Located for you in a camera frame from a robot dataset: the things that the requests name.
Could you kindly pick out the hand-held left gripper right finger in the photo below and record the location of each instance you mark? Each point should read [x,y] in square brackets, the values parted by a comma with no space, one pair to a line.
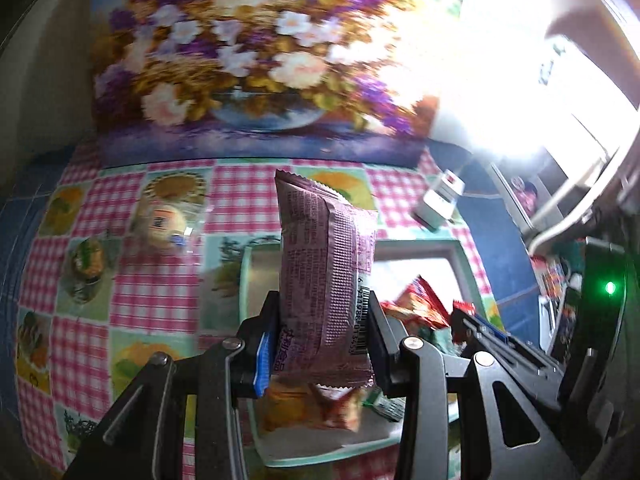
[382,355]

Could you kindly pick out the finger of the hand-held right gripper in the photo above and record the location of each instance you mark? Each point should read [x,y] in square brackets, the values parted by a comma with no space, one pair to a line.
[515,355]

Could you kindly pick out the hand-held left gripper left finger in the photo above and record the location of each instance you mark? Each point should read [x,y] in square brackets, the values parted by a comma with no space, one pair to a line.
[261,360]

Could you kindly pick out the red peanut snack packet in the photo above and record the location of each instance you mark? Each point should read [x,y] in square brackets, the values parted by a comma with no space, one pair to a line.
[417,305]

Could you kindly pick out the orange cream snack packet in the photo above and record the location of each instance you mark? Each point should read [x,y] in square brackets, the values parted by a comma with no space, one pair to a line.
[340,407]

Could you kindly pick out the purple snack packet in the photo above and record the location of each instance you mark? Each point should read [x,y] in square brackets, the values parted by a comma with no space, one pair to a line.
[325,280]

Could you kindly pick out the green white cardboard box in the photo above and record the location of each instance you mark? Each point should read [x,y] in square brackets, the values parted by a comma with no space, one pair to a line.
[430,260]

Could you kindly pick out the white power adapter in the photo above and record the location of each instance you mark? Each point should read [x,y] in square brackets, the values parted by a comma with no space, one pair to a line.
[437,202]

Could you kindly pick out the clear wrapped pastry barcode label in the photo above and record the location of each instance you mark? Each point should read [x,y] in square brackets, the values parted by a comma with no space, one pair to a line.
[162,225]

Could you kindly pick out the checkered printed tablecloth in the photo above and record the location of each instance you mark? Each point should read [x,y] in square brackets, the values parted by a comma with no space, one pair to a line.
[100,310]

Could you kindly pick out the clear wrapped pastry green label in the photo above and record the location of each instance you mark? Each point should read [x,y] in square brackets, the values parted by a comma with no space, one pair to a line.
[86,265]

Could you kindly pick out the floral picture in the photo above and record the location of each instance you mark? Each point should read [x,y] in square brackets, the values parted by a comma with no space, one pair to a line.
[260,60]

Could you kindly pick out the white window rail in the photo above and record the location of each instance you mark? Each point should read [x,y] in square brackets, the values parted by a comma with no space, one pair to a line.
[570,210]

